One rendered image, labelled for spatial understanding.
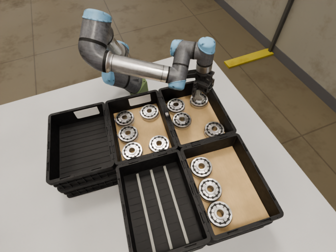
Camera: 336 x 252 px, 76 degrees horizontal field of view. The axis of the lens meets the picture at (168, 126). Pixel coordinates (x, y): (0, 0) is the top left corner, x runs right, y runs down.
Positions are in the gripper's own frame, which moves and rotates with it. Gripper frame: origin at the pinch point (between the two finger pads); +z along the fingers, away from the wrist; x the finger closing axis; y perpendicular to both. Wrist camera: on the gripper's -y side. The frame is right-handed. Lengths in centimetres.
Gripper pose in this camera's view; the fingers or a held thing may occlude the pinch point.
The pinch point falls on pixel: (196, 96)
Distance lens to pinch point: 123.1
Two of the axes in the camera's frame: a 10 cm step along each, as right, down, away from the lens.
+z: 0.3, 5.7, 8.2
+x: 5.9, -6.8, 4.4
